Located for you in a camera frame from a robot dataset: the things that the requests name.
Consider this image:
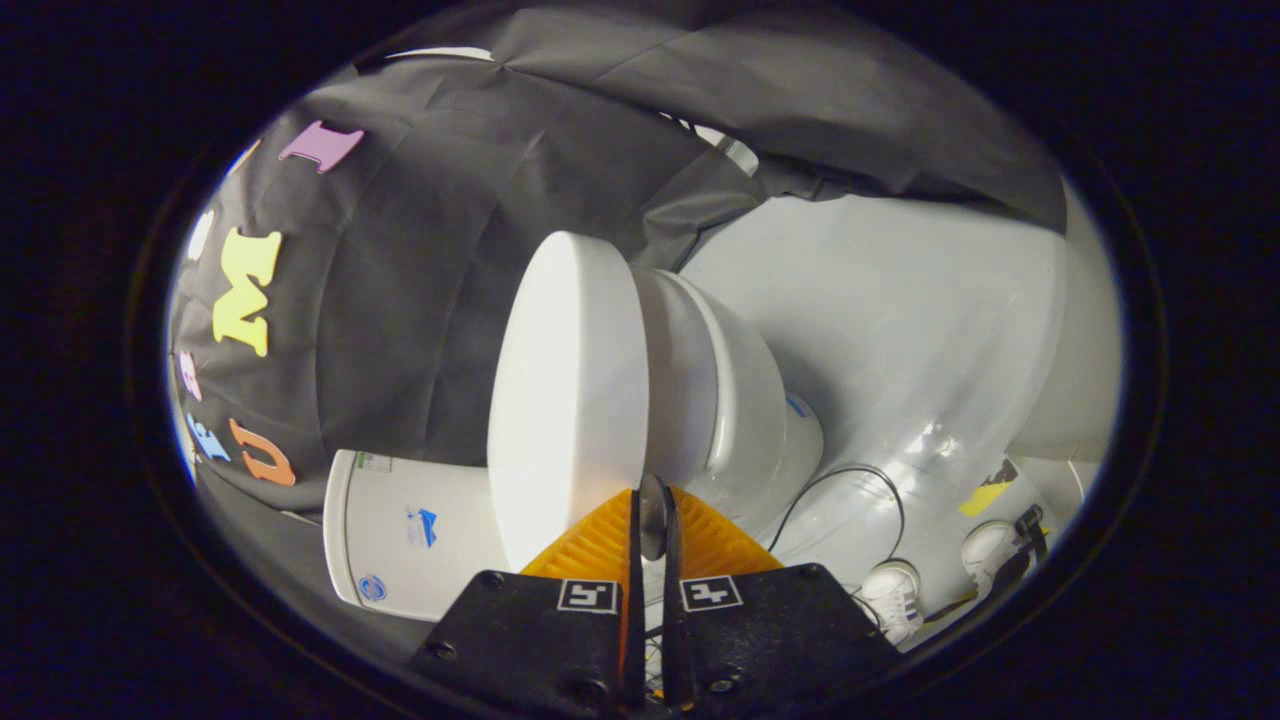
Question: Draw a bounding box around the white toilet seat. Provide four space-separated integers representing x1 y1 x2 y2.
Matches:
630 266 723 491

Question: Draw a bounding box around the white toilet lid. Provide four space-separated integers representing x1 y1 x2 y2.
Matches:
487 231 669 571

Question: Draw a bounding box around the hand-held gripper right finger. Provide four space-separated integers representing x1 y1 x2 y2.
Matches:
660 487 901 713

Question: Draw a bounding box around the thin black cable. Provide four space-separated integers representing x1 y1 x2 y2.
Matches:
765 464 907 573

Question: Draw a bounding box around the black backdrop cloth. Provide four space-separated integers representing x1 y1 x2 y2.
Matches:
165 0 1066 513

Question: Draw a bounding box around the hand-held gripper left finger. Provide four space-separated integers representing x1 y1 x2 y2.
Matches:
410 488 646 716

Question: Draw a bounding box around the small black device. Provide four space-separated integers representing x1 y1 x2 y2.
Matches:
1013 504 1050 563

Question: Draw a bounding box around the yellow floor sticker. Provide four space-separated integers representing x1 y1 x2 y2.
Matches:
960 460 1019 518

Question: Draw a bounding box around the white ceramic toilet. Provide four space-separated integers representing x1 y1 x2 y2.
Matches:
323 290 826 623

